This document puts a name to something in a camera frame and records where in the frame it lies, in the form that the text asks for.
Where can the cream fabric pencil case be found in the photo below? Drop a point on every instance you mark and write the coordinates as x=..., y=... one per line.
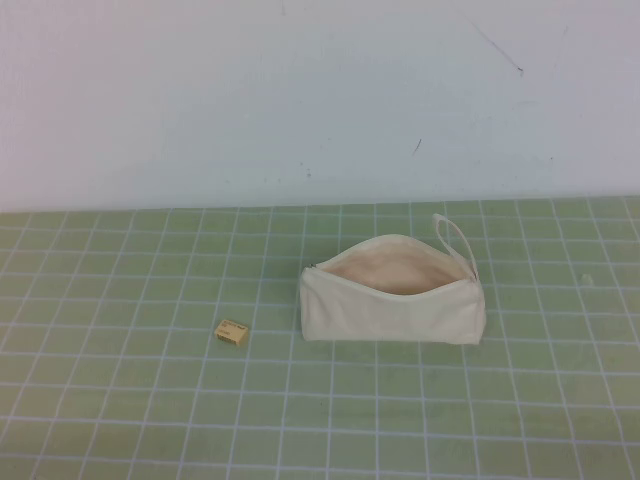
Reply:
x=390, y=317

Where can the small clear tape scrap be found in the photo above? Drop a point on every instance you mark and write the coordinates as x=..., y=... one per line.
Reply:
x=586, y=279

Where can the green grid table mat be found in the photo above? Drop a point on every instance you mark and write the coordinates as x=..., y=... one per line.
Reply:
x=150, y=400

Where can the small tan eraser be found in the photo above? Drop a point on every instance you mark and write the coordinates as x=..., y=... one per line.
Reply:
x=232, y=332

